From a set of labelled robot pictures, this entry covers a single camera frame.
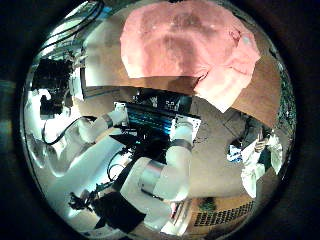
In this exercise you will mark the wooden slatted cabinet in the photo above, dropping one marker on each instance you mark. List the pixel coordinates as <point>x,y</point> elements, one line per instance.
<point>223,215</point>

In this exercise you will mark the large green leafy plants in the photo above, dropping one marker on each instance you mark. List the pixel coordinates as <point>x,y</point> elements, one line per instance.
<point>287,110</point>

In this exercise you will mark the small potted plant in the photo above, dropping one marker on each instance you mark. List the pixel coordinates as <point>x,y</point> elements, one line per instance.
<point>207,204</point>

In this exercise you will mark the person in white shirt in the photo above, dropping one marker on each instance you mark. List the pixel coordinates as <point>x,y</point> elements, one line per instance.
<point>253,170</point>

